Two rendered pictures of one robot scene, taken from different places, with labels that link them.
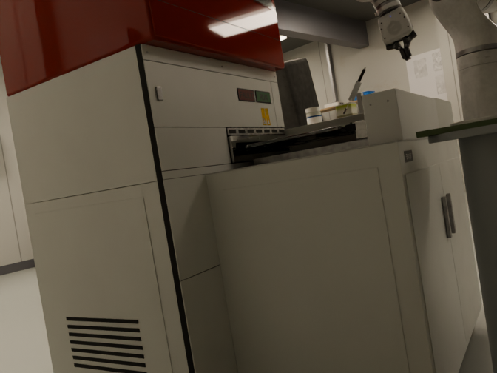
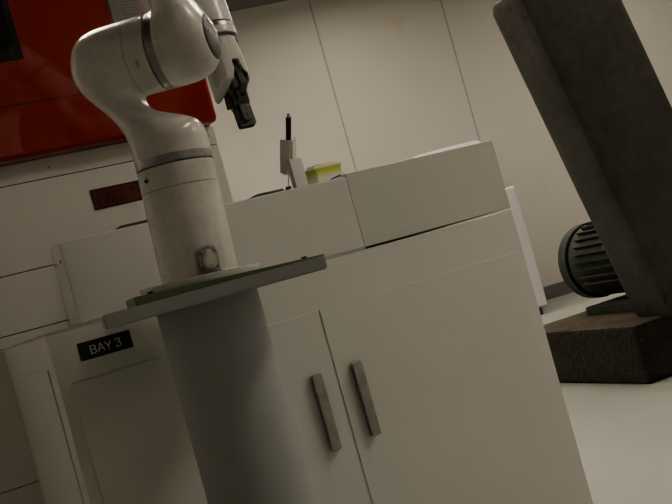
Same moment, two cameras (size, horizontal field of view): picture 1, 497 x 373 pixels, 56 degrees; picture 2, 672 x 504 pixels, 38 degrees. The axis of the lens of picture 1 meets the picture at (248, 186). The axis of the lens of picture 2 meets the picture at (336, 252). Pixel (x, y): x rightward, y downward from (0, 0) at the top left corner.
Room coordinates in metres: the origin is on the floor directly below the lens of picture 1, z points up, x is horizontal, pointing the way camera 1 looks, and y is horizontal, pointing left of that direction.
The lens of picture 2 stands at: (0.12, -1.65, 0.80)
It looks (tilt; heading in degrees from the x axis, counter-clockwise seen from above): 1 degrees up; 32
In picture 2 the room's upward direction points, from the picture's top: 15 degrees counter-clockwise
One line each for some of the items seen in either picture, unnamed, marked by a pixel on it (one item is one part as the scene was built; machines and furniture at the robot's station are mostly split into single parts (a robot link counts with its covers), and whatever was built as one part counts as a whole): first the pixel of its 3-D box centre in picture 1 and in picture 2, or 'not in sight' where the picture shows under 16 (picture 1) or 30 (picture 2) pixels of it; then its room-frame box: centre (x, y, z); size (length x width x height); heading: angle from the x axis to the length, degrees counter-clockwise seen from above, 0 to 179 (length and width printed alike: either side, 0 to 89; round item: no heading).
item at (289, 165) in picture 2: (356, 98); (292, 168); (1.91, -0.49, 1.03); 0.06 x 0.04 x 0.13; 57
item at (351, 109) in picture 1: (346, 111); (324, 180); (2.05, -0.47, 1.00); 0.07 x 0.07 x 0.07; 58
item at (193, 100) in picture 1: (228, 115); (71, 240); (1.72, 0.03, 1.02); 0.81 x 0.03 x 0.40; 147
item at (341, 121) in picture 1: (369, 132); (361, 216); (2.04, -0.55, 0.89); 0.62 x 0.35 x 0.14; 57
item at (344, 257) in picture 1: (366, 260); (300, 468); (1.77, -0.39, 0.41); 0.96 x 0.64 x 0.82; 147
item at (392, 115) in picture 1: (406, 118); (213, 248); (1.51, -0.53, 0.89); 0.55 x 0.09 x 0.14; 147
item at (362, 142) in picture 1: (316, 152); not in sight; (1.63, -0.25, 0.84); 0.50 x 0.02 x 0.03; 57
